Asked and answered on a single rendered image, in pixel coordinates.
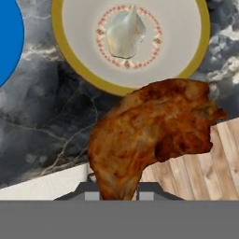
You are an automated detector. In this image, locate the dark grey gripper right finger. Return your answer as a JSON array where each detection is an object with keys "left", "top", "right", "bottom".
[{"left": 135, "top": 181, "right": 185, "bottom": 202}]

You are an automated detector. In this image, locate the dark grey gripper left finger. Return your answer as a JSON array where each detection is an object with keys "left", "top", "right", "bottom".
[{"left": 53, "top": 181, "right": 103, "bottom": 202}]

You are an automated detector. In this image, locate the brown roasted chicken drumstick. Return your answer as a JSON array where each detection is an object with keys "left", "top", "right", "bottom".
[{"left": 87, "top": 77, "right": 229, "bottom": 202}]

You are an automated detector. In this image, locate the white garlic bulb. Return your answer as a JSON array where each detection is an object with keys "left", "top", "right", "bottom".
[{"left": 105, "top": 4, "right": 147, "bottom": 60}]

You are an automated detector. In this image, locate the blue bowl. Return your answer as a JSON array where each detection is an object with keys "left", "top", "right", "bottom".
[{"left": 0, "top": 0, "right": 25, "bottom": 89}]

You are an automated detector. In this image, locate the white cupboard front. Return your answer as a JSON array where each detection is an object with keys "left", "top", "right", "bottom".
[{"left": 0, "top": 162, "right": 95, "bottom": 202}]

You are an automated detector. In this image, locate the white plate with yellow rim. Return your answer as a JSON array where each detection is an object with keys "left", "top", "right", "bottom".
[{"left": 50, "top": 0, "right": 212, "bottom": 97}]

